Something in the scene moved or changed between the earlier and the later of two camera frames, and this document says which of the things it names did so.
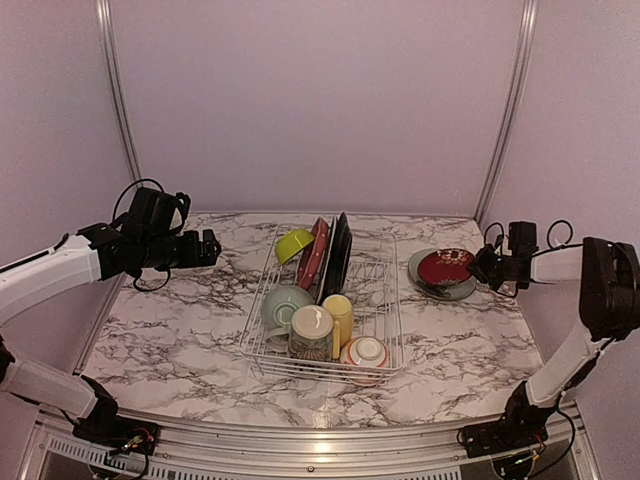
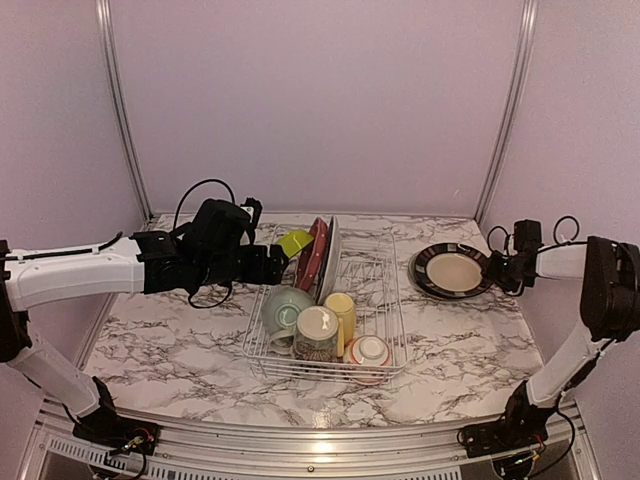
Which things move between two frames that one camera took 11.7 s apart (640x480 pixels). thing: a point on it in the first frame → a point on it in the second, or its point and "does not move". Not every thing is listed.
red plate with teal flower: (327, 258) does not move
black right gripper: (477, 266) does not move
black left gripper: (193, 257) → (275, 270)
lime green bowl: (292, 242) does not move
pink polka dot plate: (313, 254) does not move
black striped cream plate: (340, 246) → (449, 270)
